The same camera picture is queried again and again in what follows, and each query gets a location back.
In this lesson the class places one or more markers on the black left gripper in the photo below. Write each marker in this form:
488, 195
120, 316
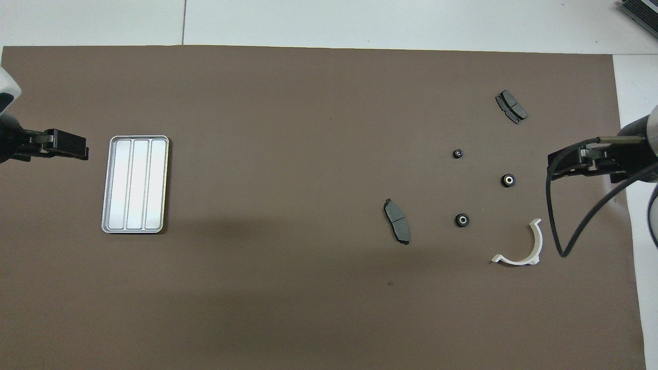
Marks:
36, 143

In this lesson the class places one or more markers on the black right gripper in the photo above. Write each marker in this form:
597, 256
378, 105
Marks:
604, 162

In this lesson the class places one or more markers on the small black round knob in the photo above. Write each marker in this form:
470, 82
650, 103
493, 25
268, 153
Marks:
461, 220

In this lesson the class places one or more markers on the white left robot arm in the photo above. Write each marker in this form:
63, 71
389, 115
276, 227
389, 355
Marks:
7, 139

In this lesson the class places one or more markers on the silver metal tray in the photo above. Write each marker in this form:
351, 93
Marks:
136, 185

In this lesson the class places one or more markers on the short grey brake pad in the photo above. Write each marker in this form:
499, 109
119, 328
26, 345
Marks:
511, 105

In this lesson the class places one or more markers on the grey ribbed device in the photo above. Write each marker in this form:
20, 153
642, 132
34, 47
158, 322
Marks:
642, 11

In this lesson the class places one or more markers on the long grey brake pad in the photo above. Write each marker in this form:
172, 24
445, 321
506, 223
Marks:
397, 218

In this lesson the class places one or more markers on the brown table mat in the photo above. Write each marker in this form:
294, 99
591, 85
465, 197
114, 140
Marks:
308, 128

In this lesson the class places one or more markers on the white curved plastic bracket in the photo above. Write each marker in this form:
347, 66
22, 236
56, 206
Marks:
519, 262

